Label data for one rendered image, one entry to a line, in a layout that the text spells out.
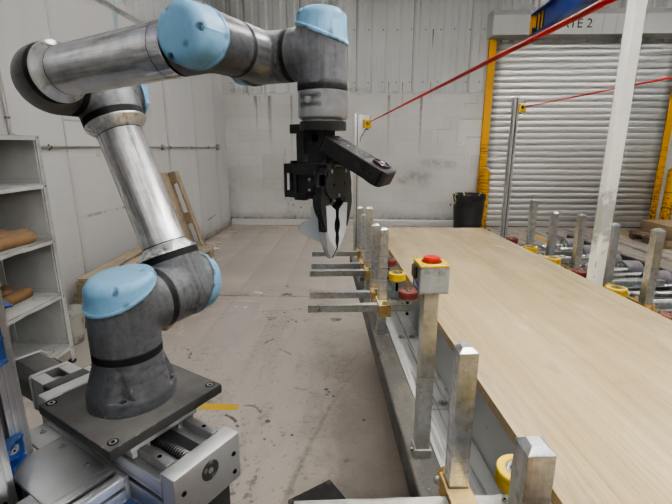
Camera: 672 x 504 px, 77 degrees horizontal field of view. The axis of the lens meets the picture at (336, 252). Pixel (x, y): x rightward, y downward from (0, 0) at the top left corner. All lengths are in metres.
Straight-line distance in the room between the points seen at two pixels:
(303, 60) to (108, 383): 0.60
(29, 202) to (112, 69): 2.72
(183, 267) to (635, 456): 0.94
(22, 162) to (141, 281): 2.65
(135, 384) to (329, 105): 0.55
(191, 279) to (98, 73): 0.38
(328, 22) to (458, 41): 7.89
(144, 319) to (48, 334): 2.86
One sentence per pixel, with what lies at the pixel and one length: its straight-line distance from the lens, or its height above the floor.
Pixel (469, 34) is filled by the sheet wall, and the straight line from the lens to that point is 8.61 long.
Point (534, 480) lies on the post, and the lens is 0.62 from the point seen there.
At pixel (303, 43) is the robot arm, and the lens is 0.66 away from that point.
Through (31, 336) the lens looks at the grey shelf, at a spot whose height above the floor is 0.19.
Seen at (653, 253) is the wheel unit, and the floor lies 1.07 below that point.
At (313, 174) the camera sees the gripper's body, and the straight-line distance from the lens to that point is 0.64.
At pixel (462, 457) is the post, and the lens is 0.91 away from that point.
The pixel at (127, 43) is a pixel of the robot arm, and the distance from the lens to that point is 0.69.
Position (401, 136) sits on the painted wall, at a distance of 8.17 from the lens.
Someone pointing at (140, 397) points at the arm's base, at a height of 1.07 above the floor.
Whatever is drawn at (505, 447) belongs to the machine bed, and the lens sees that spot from 1.24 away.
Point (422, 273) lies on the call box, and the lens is 0.98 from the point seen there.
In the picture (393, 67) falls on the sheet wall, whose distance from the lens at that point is 8.30.
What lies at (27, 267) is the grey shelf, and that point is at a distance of 3.53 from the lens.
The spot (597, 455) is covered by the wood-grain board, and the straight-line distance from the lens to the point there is 1.04.
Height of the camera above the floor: 1.48
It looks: 14 degrees down
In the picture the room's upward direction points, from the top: straight up
